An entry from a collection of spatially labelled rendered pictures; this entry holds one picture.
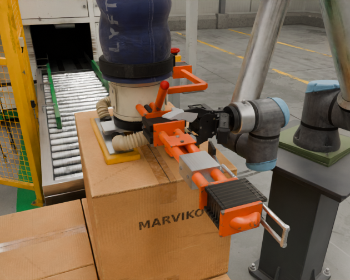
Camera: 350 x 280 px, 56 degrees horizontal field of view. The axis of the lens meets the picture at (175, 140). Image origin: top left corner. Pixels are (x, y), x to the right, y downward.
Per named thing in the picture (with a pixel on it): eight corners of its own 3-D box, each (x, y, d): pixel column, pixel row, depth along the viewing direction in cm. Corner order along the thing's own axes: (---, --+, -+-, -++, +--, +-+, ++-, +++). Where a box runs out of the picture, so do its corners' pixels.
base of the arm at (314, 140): (302, 132, 155) (305, 111, 152) (345, 143, 144) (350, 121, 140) (285, 144, 142) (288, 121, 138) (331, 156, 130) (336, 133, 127)
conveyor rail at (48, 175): (39, 86, 348) (35, 68, 340) (44, 85, 350) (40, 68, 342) (49, 219, 155) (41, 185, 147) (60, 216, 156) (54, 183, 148)
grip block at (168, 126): (141, 134, 89) (140, 113, 86) (175, 128, 92) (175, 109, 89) (151, 147, 82) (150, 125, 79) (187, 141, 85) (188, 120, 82)
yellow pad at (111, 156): (89, 122, 122) (88, 109, 120) (116, 118, 125) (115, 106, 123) (106, 166, 93) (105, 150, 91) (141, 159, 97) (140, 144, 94)
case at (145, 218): (85, 195, 148) (74, 112, 131) (170, 179, 160) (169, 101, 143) (106, 308, 97) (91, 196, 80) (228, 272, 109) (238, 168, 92)
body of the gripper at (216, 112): (184, 130, 94) (221, 124, 98) (197, 142, 87) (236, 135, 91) (185, 104, 91) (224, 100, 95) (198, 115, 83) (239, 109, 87)
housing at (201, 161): (176, 173, 71) (176, 155, 69) (205, 167, 73) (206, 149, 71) (190, 190, 65) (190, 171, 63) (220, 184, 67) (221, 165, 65)
